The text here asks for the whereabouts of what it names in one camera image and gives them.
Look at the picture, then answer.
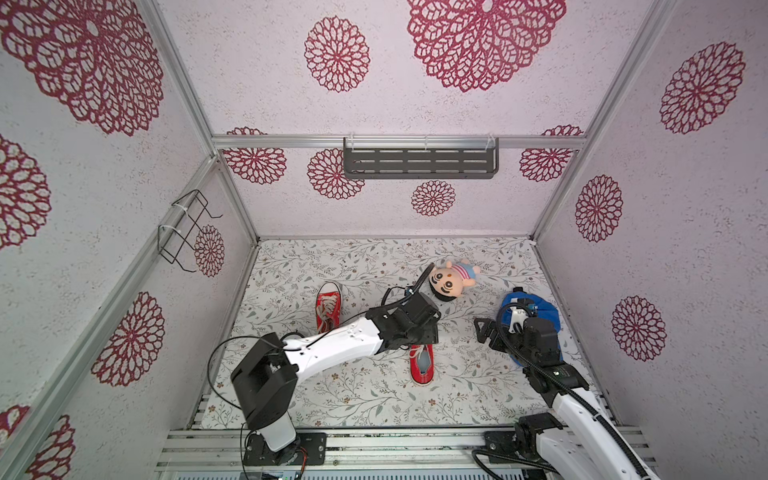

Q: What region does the red canvas sneaker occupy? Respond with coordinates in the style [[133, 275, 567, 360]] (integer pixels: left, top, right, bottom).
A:
[[315, 281, 342, 333], [409, 345, 434, 385]]

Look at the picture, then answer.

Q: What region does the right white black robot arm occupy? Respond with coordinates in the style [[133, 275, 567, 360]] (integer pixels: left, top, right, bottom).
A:
[[471, 299, 658, 479]]

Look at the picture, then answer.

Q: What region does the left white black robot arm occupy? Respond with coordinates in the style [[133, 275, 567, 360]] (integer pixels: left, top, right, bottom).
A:
[[230, 263, 441, 454]]

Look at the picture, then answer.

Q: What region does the light blue insole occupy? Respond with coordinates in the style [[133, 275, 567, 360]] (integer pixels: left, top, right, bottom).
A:
[[416, 346, 432, 375]]

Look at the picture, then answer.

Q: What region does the blue cap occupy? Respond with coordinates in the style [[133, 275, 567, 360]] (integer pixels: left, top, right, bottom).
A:
[[496, 287, 561, 338]]

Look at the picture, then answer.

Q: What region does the cartoon boy plush doll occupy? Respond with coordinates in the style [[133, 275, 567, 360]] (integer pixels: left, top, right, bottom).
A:
[[428, 259, 480, 302]]

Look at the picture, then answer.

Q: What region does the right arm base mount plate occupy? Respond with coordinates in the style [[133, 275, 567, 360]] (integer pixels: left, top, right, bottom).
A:
[[483, 430, 540, 461]]

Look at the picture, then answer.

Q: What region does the grey metal wall shelf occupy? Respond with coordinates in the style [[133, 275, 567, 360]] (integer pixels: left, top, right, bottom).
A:
[[342, 137, 499, 180]]

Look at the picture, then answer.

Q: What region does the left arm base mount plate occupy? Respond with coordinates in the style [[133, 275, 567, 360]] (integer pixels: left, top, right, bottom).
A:
[[243, 432, 328, 467]]

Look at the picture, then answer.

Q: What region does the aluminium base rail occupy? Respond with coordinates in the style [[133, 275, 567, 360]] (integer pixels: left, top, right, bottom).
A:
[[154, 426, 491, 474]]

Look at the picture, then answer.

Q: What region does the black wire wall rack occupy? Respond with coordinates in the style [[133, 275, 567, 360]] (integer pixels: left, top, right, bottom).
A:
[[156, 189, 225, 277]]

